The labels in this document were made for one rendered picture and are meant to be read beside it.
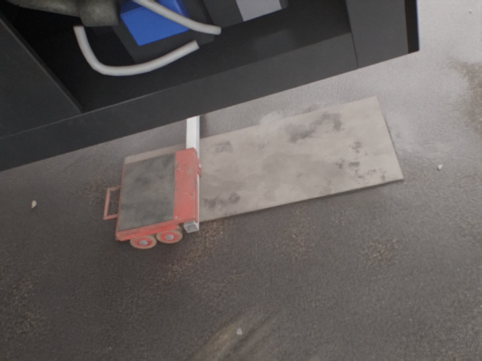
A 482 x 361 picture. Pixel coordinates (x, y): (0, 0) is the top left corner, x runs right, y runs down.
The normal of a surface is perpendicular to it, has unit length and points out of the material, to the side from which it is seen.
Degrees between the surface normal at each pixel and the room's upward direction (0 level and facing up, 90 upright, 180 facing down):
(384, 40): 90
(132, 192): 0
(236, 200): 0
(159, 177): 0
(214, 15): 90
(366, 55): 90
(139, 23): 90
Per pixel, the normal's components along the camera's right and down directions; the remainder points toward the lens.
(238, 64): -0.31, -0.58
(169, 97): 0.07, 0.78
